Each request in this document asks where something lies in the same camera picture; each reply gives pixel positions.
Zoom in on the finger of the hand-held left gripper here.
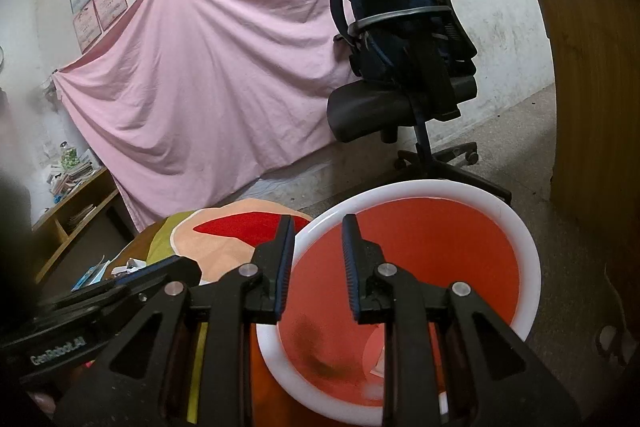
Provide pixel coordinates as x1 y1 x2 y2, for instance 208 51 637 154
37 282 151 313
114 256 202 290

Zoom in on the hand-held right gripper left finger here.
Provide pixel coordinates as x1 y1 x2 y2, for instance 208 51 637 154
52 216 297 427

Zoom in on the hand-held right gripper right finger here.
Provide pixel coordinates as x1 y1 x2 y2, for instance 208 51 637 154
341 213 583 427

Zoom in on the silver wrapper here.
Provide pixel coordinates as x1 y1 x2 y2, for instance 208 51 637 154
111 258 146 278

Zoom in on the white printed paper slip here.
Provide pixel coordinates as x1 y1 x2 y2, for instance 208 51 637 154
362 327 388 378

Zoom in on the red bucket with white rim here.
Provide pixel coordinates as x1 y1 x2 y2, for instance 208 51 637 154
256 179 542 425

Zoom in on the blue cover book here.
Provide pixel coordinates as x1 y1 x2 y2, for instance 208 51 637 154
72 259 108 290

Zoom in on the colourful patchwork blanket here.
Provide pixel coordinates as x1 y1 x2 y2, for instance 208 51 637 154
70 201 313 427

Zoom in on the wooden shelf unit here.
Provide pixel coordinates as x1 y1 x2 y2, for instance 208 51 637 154
31 167 133 288

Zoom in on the stack of books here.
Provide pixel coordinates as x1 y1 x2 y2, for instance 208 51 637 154
47 159 103 198

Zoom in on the black office chair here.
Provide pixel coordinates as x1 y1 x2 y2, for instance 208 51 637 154
326 0 513 202

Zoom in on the pink hanging sheet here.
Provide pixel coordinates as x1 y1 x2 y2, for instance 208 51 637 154
51 0 406 233

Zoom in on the dark blue backpack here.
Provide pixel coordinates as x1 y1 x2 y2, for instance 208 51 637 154
328 0 476 82

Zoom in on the person's foot in sandal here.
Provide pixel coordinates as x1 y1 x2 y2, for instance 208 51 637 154
595 267 640 368

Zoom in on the wooden cabinet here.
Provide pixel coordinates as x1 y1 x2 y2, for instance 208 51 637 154
528 0 640 268

